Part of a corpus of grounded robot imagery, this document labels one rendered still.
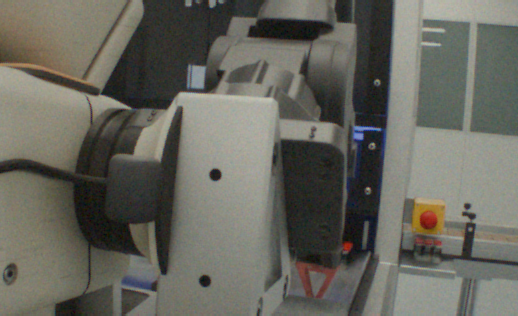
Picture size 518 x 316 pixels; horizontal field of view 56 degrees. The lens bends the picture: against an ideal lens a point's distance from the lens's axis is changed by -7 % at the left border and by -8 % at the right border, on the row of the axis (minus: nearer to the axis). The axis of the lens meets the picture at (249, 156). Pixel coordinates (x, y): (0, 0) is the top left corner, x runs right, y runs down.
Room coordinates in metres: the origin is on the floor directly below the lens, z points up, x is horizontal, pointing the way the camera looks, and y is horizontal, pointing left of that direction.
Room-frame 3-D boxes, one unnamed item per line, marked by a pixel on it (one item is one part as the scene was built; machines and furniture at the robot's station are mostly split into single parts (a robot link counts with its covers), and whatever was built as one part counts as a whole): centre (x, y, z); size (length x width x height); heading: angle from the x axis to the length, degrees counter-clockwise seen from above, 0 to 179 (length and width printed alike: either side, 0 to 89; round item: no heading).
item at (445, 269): (1.17, -0.44, 0.87); 0.14 x 0.13 x 0.02; 162
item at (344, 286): (0.99, -0.10, 0.90); 0.34 x 0.26 x 0.04; 162
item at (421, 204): (1.13, -0.41, 1.00); 0.08 x 0.07 x 0.07; 162
